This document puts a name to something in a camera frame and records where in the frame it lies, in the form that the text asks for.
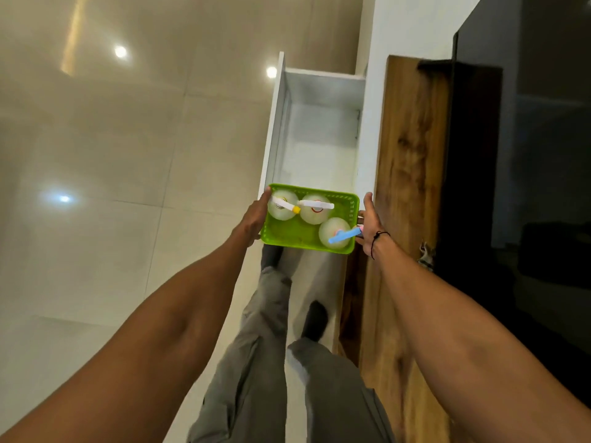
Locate person's left hand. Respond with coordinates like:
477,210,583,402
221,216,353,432
234,186,272,248

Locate person's right hand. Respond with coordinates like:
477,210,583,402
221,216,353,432
356,192,385,260

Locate green plastic basket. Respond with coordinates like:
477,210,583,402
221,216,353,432
260,183,361,255

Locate person's left forearm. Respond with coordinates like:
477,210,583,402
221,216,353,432
0,225,252,443

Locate person's right forearm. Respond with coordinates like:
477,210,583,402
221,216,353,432
371,233,591,443

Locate person's black left shoe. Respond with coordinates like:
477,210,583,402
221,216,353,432
260,244,284,271

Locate person's black shoe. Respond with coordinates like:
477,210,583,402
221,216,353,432
260,244,284,271
301,300,329,343

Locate metal key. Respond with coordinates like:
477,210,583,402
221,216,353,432
418,242,436,272

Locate white open drawer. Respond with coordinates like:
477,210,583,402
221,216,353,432
258,51,366,203

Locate person's black right shoe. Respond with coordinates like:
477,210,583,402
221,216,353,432
301,300,329,343

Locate black television screen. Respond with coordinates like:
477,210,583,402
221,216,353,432
434,0,591,395

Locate person's grey trousers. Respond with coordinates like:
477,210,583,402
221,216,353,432
187,266,397,443

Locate black wrist string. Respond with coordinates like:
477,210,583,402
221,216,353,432
370,231,391,261

